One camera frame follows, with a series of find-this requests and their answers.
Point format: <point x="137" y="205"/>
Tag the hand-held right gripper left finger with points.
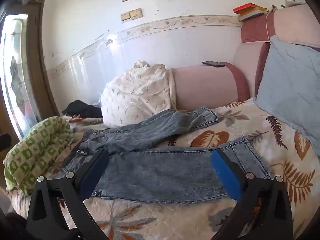
<point x="92" y="177"/>

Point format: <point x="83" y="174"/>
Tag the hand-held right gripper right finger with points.
<point x="225" y="175"/>

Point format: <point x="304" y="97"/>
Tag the blue denim pants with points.
<point x="162" y="170"/>

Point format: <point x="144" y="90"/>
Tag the leaf print bed sheet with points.
<point x="250" y="135"/>

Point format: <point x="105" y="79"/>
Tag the green patterned blanket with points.
<point x="37" y="150"/>

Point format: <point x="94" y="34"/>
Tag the black cloth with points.
<point x="82" y="108"/>

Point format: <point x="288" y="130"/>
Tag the white patterned pillow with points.
<point x="135" y="97"/>

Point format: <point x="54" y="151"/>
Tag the light blue pillow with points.
<point x="290" y="87"/>

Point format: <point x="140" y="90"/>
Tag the black phone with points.
<point x="213" y="64"/>

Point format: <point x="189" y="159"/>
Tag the white book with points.
<point x="250" y="16"/>

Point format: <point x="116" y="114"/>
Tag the yellow book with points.
<point x="252" y="11"/>

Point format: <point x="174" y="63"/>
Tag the red book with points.
<point x="246" y="7"/>

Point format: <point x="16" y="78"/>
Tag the beige wall switch panel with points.
<point x="131" y="14"/>

